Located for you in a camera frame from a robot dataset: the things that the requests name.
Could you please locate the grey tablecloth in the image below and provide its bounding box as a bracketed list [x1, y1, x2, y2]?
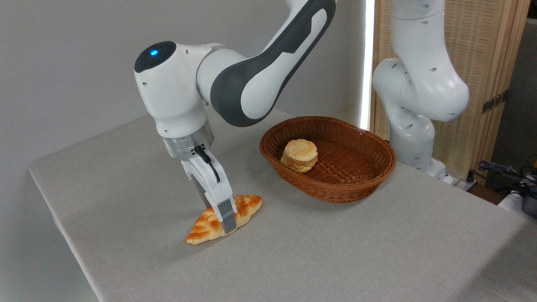
[29, 108, 537, 302]

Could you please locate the wooden woven folding screen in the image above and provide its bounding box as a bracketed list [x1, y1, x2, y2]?
[371, 0, 532, 181]

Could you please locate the dark metal screen hinge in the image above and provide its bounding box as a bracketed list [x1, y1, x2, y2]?
[482, 90, 509, 115]

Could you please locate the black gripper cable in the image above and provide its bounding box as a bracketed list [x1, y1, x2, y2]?
[193, 144, 222, 184]

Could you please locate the round pale bread bun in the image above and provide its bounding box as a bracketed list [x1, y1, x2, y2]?
[280, 139, 318, 174]

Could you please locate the brown wicker oval basket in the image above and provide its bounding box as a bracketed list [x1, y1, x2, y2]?
[259, 116, 396, 204]

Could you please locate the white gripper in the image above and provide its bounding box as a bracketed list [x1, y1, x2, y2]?
[181, 150, 238, 235]

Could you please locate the braided golden bread loaf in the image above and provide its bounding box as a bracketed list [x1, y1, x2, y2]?
[185, 194, 263, 245]

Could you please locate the dark cable bundle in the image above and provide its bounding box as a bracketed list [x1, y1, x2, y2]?
[467, 160, 537, 198]

